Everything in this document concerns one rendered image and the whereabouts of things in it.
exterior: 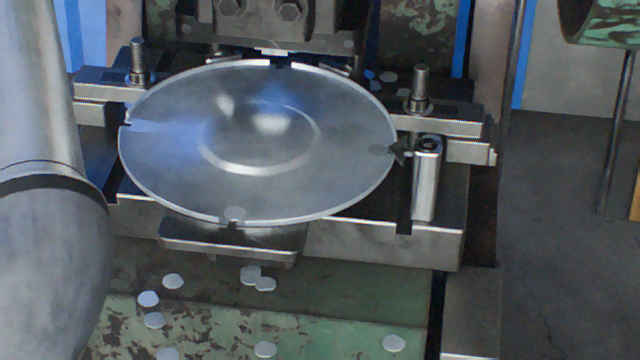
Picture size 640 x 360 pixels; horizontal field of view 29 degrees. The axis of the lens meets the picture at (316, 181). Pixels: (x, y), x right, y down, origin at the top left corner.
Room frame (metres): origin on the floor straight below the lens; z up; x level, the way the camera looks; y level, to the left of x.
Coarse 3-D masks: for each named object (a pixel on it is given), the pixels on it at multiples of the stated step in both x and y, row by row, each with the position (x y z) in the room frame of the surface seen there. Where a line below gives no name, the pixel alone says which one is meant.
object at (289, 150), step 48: (144, 96) 1.13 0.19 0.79; (192, 96) 1.14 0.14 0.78; (240, 96) 1.14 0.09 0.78; (288, 96) 1.14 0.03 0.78; (336, 96) 1.15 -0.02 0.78; (144, 144) 1.04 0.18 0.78; (192, 144) 1.05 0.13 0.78; (240, 144) 1.04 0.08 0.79; (288, 144) 1.04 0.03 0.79; (336, 144) 1.06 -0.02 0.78; (384, 144) 1.06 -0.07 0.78; (192, 192) 0.97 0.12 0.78; (240, 192) 0.97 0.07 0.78; (288, 192) 0.97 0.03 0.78; (336, 192) 0.97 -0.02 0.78
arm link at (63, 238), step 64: (0, 0) 0.81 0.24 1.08; (0, 64) 0.75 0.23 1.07; (64, 64) 0.79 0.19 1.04; (0, 128) 0.69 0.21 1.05; (64, 128) 0.70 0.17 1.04; (0, 192) 0.62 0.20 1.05; (64, 192) 0.63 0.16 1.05; (0, 256) 0.56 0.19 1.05; (64, 256) 0.58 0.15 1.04; (0, 320) 0.52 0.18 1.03; (64, 320) 0.54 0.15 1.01
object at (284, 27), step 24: (216, 0) 1.08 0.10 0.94; (240, 0) 1.07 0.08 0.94; (264, 0) 1.07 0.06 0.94; (288, 0) 1.06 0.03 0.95; (312, 0) 1.08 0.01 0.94; (336, 0) 1.10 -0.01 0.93; (216, 24) 1.08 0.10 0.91; (240, 24) 1.08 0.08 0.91; (264, 24) 1.07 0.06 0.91; (288, 24) 1.07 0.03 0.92; (312, 24) 1.08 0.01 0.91; (336, 24) 1.10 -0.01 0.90
